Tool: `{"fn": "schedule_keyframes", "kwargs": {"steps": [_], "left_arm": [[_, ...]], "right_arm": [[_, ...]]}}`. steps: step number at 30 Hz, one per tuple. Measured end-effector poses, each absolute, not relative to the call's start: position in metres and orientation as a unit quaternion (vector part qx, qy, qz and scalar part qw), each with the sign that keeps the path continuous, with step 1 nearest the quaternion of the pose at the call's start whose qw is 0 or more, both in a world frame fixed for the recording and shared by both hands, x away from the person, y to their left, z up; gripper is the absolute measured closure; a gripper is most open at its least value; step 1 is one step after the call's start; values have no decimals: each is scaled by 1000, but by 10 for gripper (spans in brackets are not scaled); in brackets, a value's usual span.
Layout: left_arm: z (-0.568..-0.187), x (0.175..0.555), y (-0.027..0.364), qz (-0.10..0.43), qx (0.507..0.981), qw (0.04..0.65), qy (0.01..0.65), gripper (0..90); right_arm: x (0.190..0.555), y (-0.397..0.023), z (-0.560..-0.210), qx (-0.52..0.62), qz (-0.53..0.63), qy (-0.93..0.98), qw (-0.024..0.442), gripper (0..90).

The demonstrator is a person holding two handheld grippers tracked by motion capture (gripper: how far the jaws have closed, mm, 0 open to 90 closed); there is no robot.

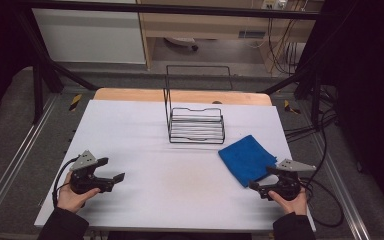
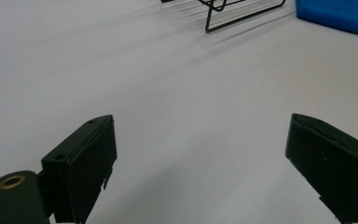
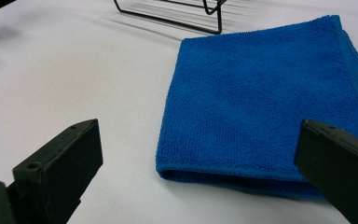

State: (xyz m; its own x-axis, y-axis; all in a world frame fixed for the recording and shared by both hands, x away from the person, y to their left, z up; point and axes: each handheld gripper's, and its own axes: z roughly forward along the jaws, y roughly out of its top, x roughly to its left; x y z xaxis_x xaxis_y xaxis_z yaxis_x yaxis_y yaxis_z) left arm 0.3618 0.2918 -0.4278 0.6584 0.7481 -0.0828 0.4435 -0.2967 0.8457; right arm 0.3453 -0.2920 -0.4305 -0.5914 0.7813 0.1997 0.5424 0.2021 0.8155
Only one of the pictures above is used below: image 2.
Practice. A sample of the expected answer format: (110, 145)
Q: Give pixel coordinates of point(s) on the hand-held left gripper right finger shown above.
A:
(332, 168)

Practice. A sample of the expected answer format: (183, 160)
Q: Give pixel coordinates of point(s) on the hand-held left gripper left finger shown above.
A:
(84, 168)

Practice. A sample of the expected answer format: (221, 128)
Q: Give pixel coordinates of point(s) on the blue cloth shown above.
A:
(338, 14)

